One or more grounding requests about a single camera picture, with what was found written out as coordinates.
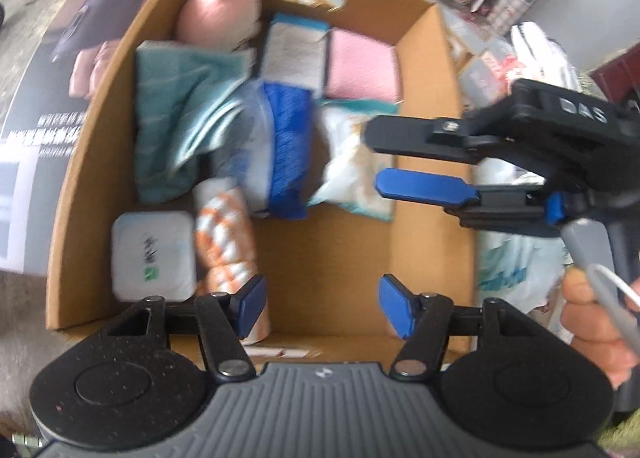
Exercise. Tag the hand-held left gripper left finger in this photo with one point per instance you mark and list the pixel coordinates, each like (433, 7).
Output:
(252, 300)

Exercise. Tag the brown cardboard box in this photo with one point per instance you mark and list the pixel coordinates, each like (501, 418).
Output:
(325, 258)

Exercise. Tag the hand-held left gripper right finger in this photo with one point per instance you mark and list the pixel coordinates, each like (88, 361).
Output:
(395, 305)

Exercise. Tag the teal towel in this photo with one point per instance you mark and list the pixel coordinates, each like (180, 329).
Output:
(170, 103)

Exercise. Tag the dark red cabinet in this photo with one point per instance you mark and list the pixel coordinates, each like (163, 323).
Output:
(617, 75)

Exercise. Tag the grey cloth with blue edge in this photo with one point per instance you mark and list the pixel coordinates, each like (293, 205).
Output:
(295, 53)

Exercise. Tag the pink plush toy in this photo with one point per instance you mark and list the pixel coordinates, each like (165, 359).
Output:
(215, 13)

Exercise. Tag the white plastic bag teal print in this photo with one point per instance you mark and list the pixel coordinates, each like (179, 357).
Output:
(515, 273)

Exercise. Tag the blue printed plastic packet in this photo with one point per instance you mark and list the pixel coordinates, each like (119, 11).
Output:
(287, 148)

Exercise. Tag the pink folded cloth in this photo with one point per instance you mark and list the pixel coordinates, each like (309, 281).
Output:
(362, 65)

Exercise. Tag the white milk pouch green logo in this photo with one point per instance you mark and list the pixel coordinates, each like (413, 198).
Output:
(152, 255)

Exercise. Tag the orange and white striped cloth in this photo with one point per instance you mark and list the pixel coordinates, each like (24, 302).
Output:
(225, 238)

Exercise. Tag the clear plastic box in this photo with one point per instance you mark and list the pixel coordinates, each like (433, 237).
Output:
(482, 78)

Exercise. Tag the black printed carton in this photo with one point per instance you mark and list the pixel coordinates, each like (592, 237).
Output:
(45, 128)

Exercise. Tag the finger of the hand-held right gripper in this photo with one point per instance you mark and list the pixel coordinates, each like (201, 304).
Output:
(425, 188)
(400, 135)

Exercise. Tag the white striped plastic bag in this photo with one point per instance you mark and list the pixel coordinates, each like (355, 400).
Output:
(542, 55)

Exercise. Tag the person's right hand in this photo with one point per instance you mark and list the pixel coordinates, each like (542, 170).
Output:
(585, 318)

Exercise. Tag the white crinkled packet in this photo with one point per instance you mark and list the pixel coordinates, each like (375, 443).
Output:
(345, 158)

